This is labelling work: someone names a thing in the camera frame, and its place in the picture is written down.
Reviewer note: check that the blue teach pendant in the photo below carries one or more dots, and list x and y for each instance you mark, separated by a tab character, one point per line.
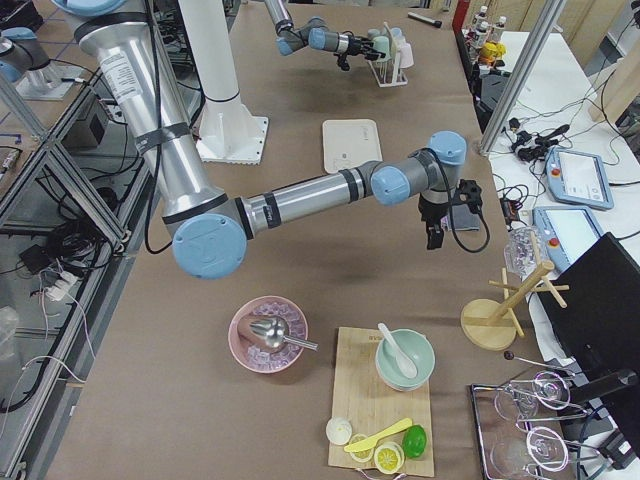
567	232
578	178

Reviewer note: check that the grey cup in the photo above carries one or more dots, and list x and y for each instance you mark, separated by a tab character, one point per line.
373	33

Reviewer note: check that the metal cylinder black cap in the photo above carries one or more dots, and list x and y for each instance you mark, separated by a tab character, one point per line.
424	19

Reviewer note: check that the pink cup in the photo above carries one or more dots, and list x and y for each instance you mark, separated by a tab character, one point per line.
406	55

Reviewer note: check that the black monitor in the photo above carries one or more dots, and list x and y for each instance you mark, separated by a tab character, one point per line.
599	327

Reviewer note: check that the aluminium frame post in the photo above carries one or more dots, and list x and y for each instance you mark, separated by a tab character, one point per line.
525	63

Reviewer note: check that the mint green cup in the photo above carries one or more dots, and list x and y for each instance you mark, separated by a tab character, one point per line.
381	45

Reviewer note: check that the white cup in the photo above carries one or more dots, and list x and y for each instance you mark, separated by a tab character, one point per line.
400	43

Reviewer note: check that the green lime toy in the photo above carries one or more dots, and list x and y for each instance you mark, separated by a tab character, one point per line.
414	441

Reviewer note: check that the clear glass mug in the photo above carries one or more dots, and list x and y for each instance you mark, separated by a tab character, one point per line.
519	250

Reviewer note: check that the blue teach pendant near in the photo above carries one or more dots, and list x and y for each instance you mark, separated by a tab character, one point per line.
567	232

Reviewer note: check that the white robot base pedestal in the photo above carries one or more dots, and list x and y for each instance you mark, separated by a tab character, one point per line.
228	132

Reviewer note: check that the metal tray with glasses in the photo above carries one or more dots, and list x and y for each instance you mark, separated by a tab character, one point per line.
519	430

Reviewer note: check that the lemon slice toy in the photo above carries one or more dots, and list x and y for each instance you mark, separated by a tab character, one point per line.
388	458
362	456

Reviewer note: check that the cream rabbit tray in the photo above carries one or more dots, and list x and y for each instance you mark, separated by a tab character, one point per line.
349	143

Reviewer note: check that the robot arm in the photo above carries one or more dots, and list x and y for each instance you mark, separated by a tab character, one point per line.
210	230
317	35

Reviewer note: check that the grey folded cloth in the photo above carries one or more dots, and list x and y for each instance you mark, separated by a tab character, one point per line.
462	218

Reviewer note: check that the yellow plastic knife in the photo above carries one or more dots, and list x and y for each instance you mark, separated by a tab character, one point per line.
370	442

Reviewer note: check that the white ceramic spoon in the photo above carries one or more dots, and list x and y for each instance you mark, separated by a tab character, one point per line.
404	363

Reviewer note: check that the metal ice scoop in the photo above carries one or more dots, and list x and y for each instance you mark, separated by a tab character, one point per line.
273	332

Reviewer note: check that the pink ice bowl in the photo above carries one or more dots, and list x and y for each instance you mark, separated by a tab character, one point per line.
255	357

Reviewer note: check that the white wire cup rack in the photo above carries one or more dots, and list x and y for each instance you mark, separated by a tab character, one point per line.
389	74

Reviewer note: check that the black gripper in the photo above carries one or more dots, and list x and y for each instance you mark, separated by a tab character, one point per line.
430	213
352	42

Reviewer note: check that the blue teach pendant far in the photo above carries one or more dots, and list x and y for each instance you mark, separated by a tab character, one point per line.
578	178

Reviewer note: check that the wooden mug tree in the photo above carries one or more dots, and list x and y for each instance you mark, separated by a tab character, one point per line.
493	325

